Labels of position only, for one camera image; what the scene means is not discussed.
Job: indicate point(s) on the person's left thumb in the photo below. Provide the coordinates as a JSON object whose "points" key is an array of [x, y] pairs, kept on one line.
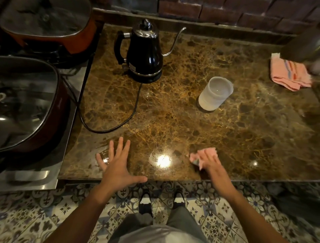
{"points": [[138, 179]]}

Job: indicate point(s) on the person's right fingers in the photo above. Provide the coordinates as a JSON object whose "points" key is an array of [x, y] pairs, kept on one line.
{"points": [[206, 160]]}

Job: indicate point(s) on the dark floor mat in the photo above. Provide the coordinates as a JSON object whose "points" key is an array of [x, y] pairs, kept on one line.
{"points": [[297, 202]]}

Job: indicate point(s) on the glass lid of orange pot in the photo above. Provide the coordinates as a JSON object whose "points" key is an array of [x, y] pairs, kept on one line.
{"points": [[45, 17]]}

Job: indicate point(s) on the person's left middle finger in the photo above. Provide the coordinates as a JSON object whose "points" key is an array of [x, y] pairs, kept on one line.
{"points": [[120, 149]]}

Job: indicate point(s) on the grey trousers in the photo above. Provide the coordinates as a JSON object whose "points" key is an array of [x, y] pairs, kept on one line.
{"points": [[182, 220]]}

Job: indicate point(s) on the black kettle base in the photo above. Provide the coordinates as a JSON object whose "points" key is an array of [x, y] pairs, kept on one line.
{"points": [[146, 78]]}

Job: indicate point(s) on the grey metal vessel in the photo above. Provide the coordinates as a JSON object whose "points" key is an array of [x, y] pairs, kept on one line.
{"points": [[302, 47]]}

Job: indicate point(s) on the person's right hand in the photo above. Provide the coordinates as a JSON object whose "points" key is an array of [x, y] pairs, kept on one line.
{"points": [[213, 170]]}

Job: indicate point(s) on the person's right forearm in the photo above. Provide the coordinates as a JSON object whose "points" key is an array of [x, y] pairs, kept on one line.
{"points": [[250, 217]]}

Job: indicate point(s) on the dark red cooking pot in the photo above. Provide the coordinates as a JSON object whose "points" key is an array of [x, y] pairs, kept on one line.
{"points": [[56, 120]]}

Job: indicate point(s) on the steel stove top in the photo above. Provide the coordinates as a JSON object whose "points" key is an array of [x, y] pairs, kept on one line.
{"points": [[32, 176]]}

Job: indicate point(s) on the person's black shoe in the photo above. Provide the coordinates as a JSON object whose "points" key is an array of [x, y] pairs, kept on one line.
{"points": [[145, 204], [179, 199]]}

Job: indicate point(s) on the person's left forearm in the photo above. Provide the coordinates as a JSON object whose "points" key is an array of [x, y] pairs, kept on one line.
{"points": [[82, 217]]}

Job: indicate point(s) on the person's right black shoe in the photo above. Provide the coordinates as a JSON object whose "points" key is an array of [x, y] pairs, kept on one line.
{"points": [[179, 199]]}

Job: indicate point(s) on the black gooseneck electric kettle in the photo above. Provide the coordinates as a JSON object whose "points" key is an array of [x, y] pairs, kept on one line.
{"points": [[145, 50]]}

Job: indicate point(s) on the person's left hand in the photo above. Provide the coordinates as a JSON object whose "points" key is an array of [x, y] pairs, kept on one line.
{"points": [[116, 172]]}

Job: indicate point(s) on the glass lid of red pot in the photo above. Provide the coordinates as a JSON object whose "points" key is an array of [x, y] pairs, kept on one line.
{"points": [[25, 100]]}

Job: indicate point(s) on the white translucent plastic cup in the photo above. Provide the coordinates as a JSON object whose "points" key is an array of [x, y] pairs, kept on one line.
{"points": [[215, 96]]}

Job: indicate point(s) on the white shirt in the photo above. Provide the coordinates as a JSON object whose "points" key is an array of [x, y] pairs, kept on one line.
{"points": [[160, 235]]}

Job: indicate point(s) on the folded pink striped towel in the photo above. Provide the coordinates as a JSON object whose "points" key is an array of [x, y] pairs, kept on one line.
{"points": [[287, 73]]}

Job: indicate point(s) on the orange cooking pot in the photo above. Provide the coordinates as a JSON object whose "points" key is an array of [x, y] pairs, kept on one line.
{"points": [[83, 41]]}

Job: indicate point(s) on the small pink wiping cloth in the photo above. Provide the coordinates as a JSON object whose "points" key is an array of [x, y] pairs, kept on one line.
{"points": [[194, 157]]}

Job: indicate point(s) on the person's left black shoe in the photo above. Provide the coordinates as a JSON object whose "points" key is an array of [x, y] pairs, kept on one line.
{"points": [[145, 204]]}

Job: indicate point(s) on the person's left little finger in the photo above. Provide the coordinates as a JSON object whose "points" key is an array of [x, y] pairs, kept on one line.
{"points": [[101, 161]]}

